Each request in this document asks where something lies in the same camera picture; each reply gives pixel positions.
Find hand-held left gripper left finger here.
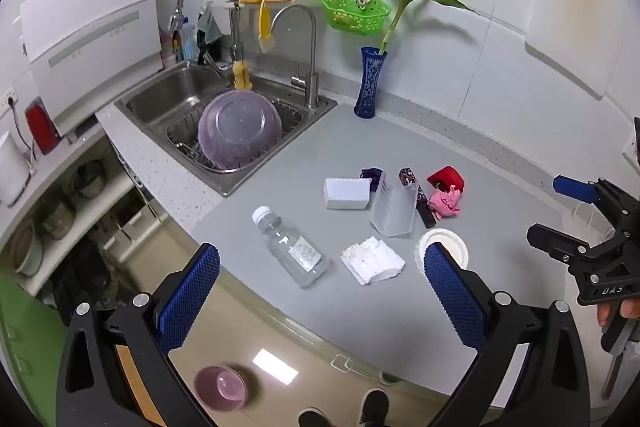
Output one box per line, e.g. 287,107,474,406
55,243,222,427

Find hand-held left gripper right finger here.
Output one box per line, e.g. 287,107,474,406
422,242,592,427

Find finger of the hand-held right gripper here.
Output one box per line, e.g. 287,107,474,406
526,223,628,269
552,175,640,230

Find pink bowl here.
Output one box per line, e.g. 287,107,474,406
193,364,249,413

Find translucent plastic package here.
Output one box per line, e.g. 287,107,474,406
369,179,420,238

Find red fabric pouch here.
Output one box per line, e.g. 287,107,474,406
426,165,466,195

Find person's right hand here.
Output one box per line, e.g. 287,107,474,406
597,297,640,329

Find white round lid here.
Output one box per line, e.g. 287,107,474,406
414,228,469,273

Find white crumpled tissue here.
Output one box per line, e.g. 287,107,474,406
340,236,406,286

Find white storage boxes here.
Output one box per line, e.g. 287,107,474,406
102,197,161,253

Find black bag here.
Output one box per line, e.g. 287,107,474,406
50,242,121,323

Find clear plastic bottle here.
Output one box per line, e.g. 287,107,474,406
251,205,332,289

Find patterned dark stick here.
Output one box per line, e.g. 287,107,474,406
397,167,437,229

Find black sneaker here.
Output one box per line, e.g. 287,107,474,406
297,408,333,427
357,388,391,427

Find white small box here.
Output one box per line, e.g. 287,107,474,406
323,177,372,210

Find steel pot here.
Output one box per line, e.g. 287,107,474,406
40,202,76,240

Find dark pot with lid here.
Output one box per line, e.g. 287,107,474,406
70,159,108,200

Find metal basin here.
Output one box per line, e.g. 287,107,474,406
10,219,46,275

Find purple plastic basin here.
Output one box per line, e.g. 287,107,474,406
197,90,283,170

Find green cabinet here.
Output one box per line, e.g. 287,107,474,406
0,272,66,408

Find white open shelf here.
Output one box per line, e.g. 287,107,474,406
0,122,151,298

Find stainless steel sink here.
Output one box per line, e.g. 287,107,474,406
114,63,338,198

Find red electric kettle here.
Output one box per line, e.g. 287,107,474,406
25,99,62,155

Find yellow sponge brush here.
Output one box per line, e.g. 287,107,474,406
231,59,253,90

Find blue patterned vase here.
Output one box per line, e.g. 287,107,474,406
353,47,388,120

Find blue dish soap bottle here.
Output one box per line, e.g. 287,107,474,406
180,24,200,62

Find grey hanging cloth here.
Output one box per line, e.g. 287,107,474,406
196,4,222,45

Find small chrome faucet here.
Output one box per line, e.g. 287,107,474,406
270,4,321,109

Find yellow plastic scraper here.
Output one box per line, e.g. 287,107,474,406
239,0,317,54

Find white countertop dishwasher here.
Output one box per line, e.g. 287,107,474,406
20,0,166,135

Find green plastic basket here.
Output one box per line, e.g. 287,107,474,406
321,0,392,32

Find wire drain basket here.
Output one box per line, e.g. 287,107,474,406
166,99,306,172

